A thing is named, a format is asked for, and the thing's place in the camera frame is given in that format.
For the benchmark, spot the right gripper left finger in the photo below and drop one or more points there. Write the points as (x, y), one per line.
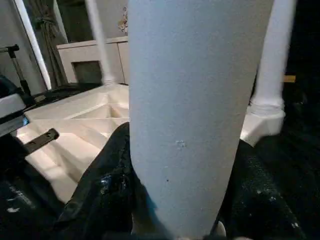
(100, 200)

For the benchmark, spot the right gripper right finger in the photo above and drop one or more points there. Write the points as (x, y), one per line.
(255, 205)

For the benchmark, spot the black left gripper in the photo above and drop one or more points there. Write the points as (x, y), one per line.
(25, 175)

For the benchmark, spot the white plastic stool seat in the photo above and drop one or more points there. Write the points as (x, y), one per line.
(70, 150)

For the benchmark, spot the white plastic table leg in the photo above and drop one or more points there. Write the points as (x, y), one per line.
(100, 37)
(187, 100)
(275, 62)

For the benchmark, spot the black work mat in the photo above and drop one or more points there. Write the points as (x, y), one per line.
(300, 155)

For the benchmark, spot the black tripod stand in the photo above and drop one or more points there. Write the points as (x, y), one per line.
(17, 67)

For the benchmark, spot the grey curtain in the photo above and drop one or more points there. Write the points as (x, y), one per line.
(51, 50)

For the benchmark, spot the small tan label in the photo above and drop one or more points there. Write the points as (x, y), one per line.
(289, 78)

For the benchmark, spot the white cabinet with glass doors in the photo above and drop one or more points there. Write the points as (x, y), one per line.
(75, 52)

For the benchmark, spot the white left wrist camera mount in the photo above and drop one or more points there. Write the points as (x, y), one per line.
(10, 105)

